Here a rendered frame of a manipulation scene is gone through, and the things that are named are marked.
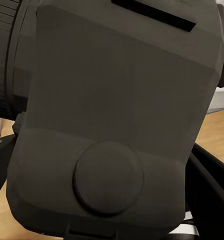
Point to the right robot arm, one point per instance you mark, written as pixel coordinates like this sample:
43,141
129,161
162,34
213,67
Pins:
217,102

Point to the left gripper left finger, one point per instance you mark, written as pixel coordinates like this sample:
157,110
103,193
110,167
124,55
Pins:
7,144

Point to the digital camera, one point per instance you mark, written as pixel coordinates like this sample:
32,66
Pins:
108,98

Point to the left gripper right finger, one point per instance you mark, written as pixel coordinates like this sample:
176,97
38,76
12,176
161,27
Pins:
204,193

